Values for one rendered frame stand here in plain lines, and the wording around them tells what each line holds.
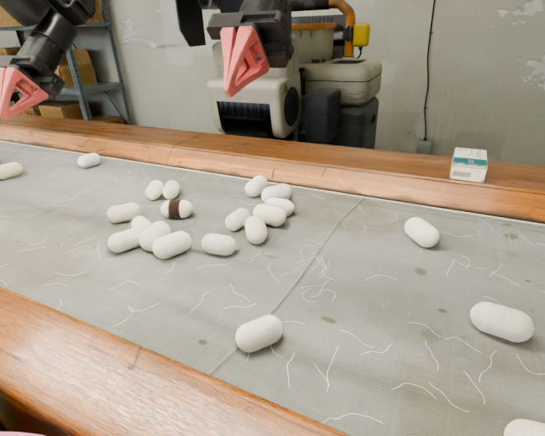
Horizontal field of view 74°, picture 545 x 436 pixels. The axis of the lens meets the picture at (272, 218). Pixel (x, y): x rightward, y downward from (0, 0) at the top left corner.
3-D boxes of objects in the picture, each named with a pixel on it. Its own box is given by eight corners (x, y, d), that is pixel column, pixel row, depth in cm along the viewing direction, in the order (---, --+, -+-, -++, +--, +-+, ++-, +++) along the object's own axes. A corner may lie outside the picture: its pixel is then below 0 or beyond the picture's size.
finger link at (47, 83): (-1, 105, 55) (30, 57, 58) (-28, 103, 58) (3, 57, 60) (38, 131, 61) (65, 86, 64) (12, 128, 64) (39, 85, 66)
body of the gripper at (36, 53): (28, 64, 57) (51, 28, 59) (-10, 63, 61) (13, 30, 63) (62, 92, 63) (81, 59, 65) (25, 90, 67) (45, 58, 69)
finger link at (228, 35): (251, 74, 40) (277, 12, 43) (198, 73, 43) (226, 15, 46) (270, 113, 46) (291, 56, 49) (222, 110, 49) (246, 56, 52)
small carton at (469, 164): (452, 162, 46) (454, 146, 45) (483, 165, 45) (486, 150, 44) (449, 178, 41) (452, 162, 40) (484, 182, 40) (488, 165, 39)
